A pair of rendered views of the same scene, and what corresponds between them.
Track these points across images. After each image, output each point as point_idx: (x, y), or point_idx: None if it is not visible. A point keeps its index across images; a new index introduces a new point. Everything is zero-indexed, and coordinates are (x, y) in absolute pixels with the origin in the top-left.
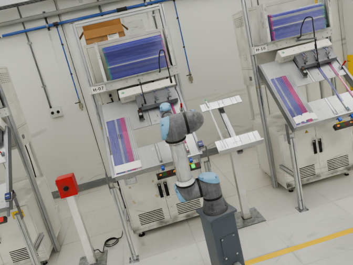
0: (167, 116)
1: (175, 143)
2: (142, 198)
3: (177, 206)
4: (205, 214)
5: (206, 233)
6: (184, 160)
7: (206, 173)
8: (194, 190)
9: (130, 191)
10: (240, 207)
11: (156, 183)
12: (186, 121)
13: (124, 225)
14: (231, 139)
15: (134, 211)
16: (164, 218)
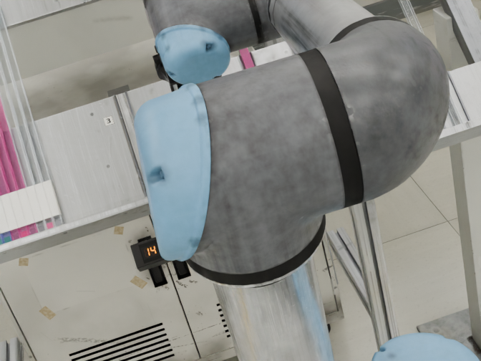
0: (190, 96)
1: (258, 281)
2: (81, 296)
3: (222, 312)
4: None
5: None
6: (307, 347)
7: (416, 347)
8: None
9: (28, 276)
10: (472, 311)
11: (135, 236)
12: (346, 140)
13: None
14: (478, 73)
15: (51, 344)
16: (174, 357)
